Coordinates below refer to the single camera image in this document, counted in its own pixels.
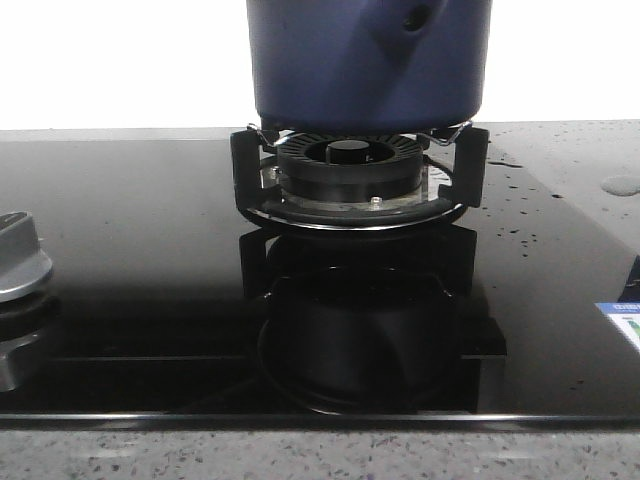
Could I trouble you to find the blue cooking pot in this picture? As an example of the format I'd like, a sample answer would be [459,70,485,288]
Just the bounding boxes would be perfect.
[246,0,492,134]

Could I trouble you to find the blue white energy label sticker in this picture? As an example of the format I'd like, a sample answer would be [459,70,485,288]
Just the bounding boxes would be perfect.
[596,302,640,350]

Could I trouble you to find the silver stove control knob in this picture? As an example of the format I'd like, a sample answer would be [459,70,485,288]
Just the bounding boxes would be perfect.
[1,211,53,303]

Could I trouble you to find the black pot support grate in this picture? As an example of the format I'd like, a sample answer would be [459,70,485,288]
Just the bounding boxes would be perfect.
[230,122,489,232]

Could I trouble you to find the silver wire pot support ring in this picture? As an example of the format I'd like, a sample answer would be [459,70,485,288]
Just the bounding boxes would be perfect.
[246,120,474,151]

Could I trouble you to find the black gas burner head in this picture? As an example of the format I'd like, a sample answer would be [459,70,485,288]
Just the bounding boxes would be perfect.
[276,134,423,203]

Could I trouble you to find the black glass stove top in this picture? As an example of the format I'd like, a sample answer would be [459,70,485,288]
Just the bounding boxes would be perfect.
[1,139,639,430]

